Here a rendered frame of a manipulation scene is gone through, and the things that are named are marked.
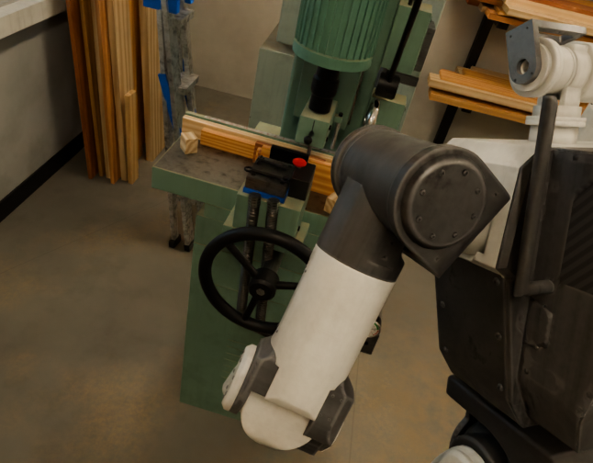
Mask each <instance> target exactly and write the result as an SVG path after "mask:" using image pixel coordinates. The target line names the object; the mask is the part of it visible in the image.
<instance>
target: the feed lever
mask: <svg viewBox="0 0 593 463"><path fill-rule="evenodd" d="M421 3H422V0H415V1H414V4H413V7H412V8H411V11H410V14H409V17H408V21H407V24H406V26H405V29H404V32H403V35H402V37H401V40H400V42H399V45H398V48H397V52H396V55H395V58H394V61H393V63H392V65H391V68H390V71H389V73H386V72H381V73H380V76H379V79H378V82H377V86H376V89H375V95H376V96H380V97H383V98H387V99H390V100H393V99H394V98H395V95H396V93H397V88H398V85H399V81H400V77H399V75H395V72H396V70H397V66H398V64H399V61H400V59H401V56H402V53H403V51H404V49H405V46H406V44H407V41H408V37H409V34H410V32H411V30H412V27H413V25H414V22H415V19H416V17H417V14H418V12H419V10H420V5H421Z"/></svg>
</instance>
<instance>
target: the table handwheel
mask: <svg viewBox="0 0 593 463"><path fill-rule="evenodd" d="M243 241H260V242H266V243H272V244H275V245H278V246H280V247H282V248H285V249H286V250H287V251H289V252H291V253H292V254H294V255H296V256H297V257H298V258H300V259H301V260H302V261H303V262H304V263H305V264H306V265H307V264H308V261H309V258H310V255H311V253H312V251H311V250H310V249H309V248H308V247H307V246H306V245H304V244H303V243H302V242H300V241H299V240H298V239H296V238H294V237H292V236H290V235H288V234H286V233H283V232H281V231H277V230H273V229H269V228H264V227H239V228H235V229H232V230H228V231H225V232H223V233H221V234H220V235H218V236H217V237H215V238H214V239H213V240H212V241H211V242H210V243H209V244H208V245H207V246H206V248H205V249H204V251H203V253H202V254H201V256H200V259H199V264H198V277H199V282H200V285H201V288H202V289H203V291H204V293H205V295H206V297H207V299H208V300H209V302H210V303H211V304H212V305H213V307H214V308H215V309H216V310H217V311H218V312H219V313H221V314H222V315H223V316H224V317H226V318H227V319H228V320H230V321H231V322H234V323H236V324H237V325H239V326H240V327H243V328H245V329H248V330H250V331H253V332H257V333H264V334H271V335H273V334H274V332H275V331H276V329H277V327H278V326H277V324H278V323H280V322H265V321H260V320H257V319H254V318H252V317H250V316H251V314H252V311H253V310H254V308H255V306H256V304H257V303H258V301H259V300H262V301H267V300H270V299H272V298H273V297H274V295H275V292H276V290H277V289H290V290H296V288H297V284H298V283H297V282H285V281H280V280H279V276H278V275H277V271H278V269H279V266H280V265H281V262H282V259H283V257H284V254H285V253H281V252H278V251H276V250H274V255H273V259H271V260H268V261H266V262H264V263H263V266H262V267H261V268H258V269H255V267H254V266H253V265H252V264H251V263H250V262H249V261H248V260H247V259H246V258H245V257H244V255H243V254H242V253H241V252H240V250H239V249H238V248H237V247H236V246H235V244H234V243H237V242H243ZM225 247H226V248H227V249H228V250H229V251H230V252H231V253H232V254H233V256H234V257H235V258H236V259H237V260H238V261H239V262H240V263H241V265H242V266H243V267H244V268H245V270H246V271H247V272H248V273H249V274H250V276H251V280H250V282H249V284H248V291H249V293H250V294H251V295H252V299H251V301H250V303H249V305H248V306H247V308H246V310H245V311H244V313H241V312H239V311H237V310H236V309H234V308H233V307H232V306H230V305H229V304H228V303H227V301H225V300H224V299H223V298H222V297H221V296H220V294H219V293H218V291H217V289H216V287H215V285H214V282H213V279H212V275H211V267H212V263H213V260H214V258H215V257H216V255H217V254H218V252H219V251H221V250H222V249H223V248H225Z"/></svg>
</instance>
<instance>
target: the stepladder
mask: <svg viewBox="0 0 593 463"><path fill-rule="evenodd" d="M192 3H194V0H143V6H146V7H149V8H153V9H156V14H157V28H158V42H159V56H160V71H161V73H159V74H158V76H159V80H160V84H161V87H162V113H163V127H164V141H165V151H167V150H168V149H169V148H170V147H171V146H172V145H173V144H174V143H175V142H176V141H177V140H178V139H179V138H180V136H181V132H182V123H183V116H184V115H185V101H186V104H187V108H188V111H192V112H195V113H196V96H195V85H196V84H197V82H198V80H199V75H197V74H194V72H193V61H192V49H191V38H190V26H189V20H191V19H192V18H193V17H194V13H195V10H192V9H188V4H192ZM182 45H183V48H182ZM183 55H184V58H183ZM173 136H174V141H173ZM168 198H169V213H170V227H171V240H170V241H169V247H172V248H175V246H176V245H177V244H178V243H179V242H181V234H178V219H177V202H176V194H173V193H170V192H168ZM177 200H178V201H181V211H182V220H183V230H184V239H185V245H184V249H185V251H186V252H190V251H191V250H192V248H193V246H194V227H193V216H192V205H195V203H196V208H197V212H198V211H199V210H200V209H201V207H202V206H203V204H204V202H201V201H198V200H194V199H191V198H186V197H182V196H179V195H177ZM191 204H192V205H191Z"/></svg>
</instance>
